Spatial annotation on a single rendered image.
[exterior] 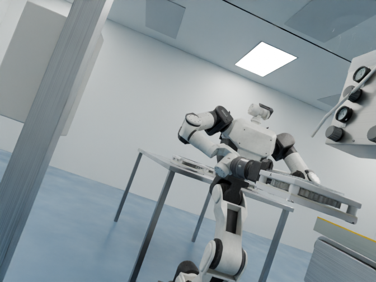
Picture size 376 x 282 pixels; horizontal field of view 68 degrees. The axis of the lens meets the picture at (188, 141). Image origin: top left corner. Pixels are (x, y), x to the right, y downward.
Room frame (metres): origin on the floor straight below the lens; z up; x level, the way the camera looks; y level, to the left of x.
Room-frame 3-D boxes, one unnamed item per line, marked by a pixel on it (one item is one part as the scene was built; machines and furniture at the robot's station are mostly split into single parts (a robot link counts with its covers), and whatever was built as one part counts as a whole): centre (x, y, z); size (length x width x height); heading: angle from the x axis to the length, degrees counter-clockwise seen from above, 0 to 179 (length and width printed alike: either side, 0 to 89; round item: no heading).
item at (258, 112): (1.58, -0.32, 1.35); 0.10 x 0.07 x 0.09; 101
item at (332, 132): (0.64, -0.31, 1.15); 0.03 x 0.03 x 0.05; 10
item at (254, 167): (1.14, -0.29, 1.01); 0.12 x 0.10 x 0.13; 42
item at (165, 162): (2.79, -0.23, 0.87); 1.50 x 1.10 x 0.04; 18
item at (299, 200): (0.97, -0.44, 0.97); 0.24 x 0.24 x 0.02; 10
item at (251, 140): (1.65, -0.32, 1.15); 0.34 x 0.30 x 0.36; 101
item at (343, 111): (0.64, -0.32, 1.19); 0.04 x 0.01 x 0.04; 10
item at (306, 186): (0.97, -0.44, 1.02); 0.25 x 0.24 x 0.02; 100
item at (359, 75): (0.62, -0.32, 1.29); 0.04 x 0.01 x 0.04; 10
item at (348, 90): (0.63, -0.32, 1.24); 0.03 x 0.03 x 0.04; 10
